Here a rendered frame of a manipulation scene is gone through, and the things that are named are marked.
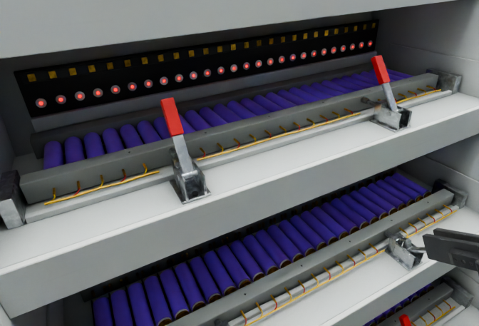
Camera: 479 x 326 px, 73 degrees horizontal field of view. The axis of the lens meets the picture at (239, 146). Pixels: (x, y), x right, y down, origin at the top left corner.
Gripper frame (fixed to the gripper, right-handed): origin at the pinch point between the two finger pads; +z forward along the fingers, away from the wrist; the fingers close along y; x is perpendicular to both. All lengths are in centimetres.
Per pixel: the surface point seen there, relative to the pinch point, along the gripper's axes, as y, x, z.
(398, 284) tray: -4.2, -4.4, 6.4
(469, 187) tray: 17.7, 1.3, 9.3
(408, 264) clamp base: -1.0, -3.3, 7.1
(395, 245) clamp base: -1.0, -1.1, 8.5
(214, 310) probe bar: -26.5, 0.8, 10.6
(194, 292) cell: -27.6, 2.3, 14.0
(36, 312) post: -42.6, 7.8, 11.8
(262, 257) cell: -17.8, 2.6, 14.5
